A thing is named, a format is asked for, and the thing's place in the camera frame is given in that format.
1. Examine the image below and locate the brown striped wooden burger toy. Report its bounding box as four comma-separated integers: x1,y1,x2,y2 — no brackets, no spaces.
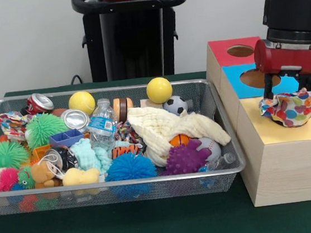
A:
111,96,136,122

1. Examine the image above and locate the multicoloured patterned cloth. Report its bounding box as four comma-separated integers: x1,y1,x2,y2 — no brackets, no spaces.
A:
257,85,311,132

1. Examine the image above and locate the dark green tablecloth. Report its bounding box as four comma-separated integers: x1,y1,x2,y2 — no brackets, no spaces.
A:
0,57,311,233

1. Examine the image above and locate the cream waffle cloth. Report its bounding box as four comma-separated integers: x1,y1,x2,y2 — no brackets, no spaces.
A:
126,97,234,171

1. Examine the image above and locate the small soccer ball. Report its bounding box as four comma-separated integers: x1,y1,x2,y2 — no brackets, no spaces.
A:
161,94,190,118

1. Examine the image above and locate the green spiky ball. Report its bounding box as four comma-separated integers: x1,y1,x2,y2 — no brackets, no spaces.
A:
22,110,72,151
0,138,32,172

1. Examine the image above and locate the red drink can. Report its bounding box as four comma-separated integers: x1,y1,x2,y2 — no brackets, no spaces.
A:
25,91,55,115

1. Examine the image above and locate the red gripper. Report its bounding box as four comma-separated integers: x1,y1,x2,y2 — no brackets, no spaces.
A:
251,33,311,101

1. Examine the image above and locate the wooden box with three holes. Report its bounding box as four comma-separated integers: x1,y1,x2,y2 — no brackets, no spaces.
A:
202,30,311,211

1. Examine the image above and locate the blue spiky ball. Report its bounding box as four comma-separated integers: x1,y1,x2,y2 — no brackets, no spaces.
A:
102,149,158,183

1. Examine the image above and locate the silver drink can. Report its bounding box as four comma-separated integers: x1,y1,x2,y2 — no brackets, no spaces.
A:
59,106,93,136

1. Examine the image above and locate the purple spiky toy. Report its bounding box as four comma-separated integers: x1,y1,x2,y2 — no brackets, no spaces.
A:
158,137,214,178

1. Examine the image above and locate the clear mesh bin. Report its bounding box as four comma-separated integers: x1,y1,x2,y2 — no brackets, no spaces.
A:
0,70,250,218

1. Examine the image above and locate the yellow tennis-seam ball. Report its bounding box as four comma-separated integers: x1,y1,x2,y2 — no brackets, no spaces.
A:
67,89,97,118

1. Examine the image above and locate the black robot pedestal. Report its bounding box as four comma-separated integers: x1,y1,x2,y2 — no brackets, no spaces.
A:
71,0,196,85

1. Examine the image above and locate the smooth yellow ball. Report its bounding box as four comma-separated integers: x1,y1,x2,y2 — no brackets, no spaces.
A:
145,75,175,106

